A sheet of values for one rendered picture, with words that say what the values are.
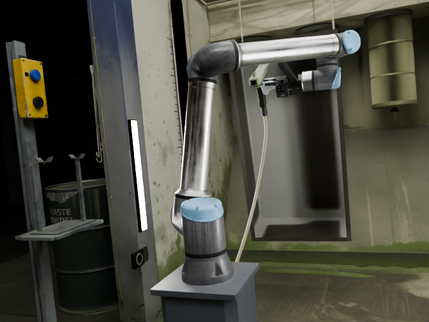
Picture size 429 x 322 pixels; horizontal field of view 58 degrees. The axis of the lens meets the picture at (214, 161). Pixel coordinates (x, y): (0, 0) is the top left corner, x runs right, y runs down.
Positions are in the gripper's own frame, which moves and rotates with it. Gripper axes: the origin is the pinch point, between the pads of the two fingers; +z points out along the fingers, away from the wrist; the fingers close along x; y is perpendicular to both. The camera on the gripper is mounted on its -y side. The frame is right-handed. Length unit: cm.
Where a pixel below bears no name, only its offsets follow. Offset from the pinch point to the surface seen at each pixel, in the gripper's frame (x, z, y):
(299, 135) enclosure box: 63, -12, 55
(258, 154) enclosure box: 61, 17, 67
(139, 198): -10, 72, 55
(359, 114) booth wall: 169, -57, 86
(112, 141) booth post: 2, 85, 25
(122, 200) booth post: -12, 82, 55
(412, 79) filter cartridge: 144, -94, 51
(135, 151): 0, 73, 31
